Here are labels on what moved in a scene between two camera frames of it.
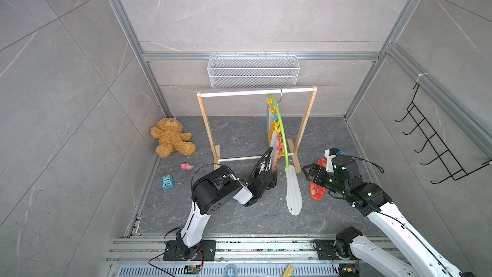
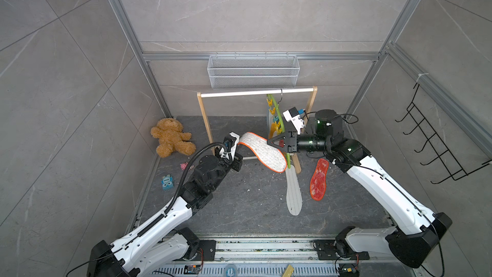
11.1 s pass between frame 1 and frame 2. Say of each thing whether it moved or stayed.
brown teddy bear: stayed
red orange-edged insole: stayed
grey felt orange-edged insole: moved
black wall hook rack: stayed
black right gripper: moved
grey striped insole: stayed
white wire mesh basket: stayed
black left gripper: moved
